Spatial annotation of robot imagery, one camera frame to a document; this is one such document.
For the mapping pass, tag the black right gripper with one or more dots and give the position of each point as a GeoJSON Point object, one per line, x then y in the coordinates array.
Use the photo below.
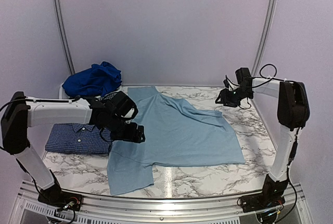
{"type": "Point", "coordinates": [225, 99]}

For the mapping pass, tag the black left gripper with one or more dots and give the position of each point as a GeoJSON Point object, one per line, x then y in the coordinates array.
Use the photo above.
{"type": "Point", "coordinates": [130, 136]}

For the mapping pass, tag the light blue garment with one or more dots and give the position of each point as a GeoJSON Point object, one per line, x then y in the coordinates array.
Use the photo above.
{"type": "Point", "coordinates": [177, 134]}

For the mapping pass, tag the blue checked shirt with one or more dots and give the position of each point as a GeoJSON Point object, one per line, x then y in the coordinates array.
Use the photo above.
{"type": "Point", "coordinates": [73, 138]}

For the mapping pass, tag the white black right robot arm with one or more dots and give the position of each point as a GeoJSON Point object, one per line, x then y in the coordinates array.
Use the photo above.
{"type": "Point", "coordinates": [293, 112]}

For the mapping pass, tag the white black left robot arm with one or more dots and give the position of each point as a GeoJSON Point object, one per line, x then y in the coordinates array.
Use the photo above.
{"type": "Point", "coordinates": [21, 113]}

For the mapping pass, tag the white plastic laundry basket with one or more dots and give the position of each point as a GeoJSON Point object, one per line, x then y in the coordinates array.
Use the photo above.
{"type": "Point", "coordinates": [109, 95]}

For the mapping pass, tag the royal blue garment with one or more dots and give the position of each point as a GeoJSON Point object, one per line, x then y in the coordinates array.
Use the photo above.
{"type": "Point", "coordinates": [98, 80]}

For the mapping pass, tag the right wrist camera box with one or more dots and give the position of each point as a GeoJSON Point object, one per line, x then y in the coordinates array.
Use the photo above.
{"type": "Point", "coordinates": [228, 85]}

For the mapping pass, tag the aluminium front frame rail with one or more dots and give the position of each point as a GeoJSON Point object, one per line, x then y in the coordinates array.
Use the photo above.
{"type": "Point", "coordinates": [107, 209]}

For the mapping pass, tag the right aluminium corner post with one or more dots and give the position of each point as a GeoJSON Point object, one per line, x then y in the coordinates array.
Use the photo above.
{"type": "Point", "coordinates": [268, 20]}

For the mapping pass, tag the aluminium corner post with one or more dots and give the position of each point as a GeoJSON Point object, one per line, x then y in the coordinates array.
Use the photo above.
{"type": "Point", "coordinates": [63, 36]}
{"type": "Point", "coordinates": [268, 20]}

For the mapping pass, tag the left aluminium corner post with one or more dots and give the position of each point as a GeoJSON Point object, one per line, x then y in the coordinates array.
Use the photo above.
{"type": "Point", "coordinates": [63, 36]}

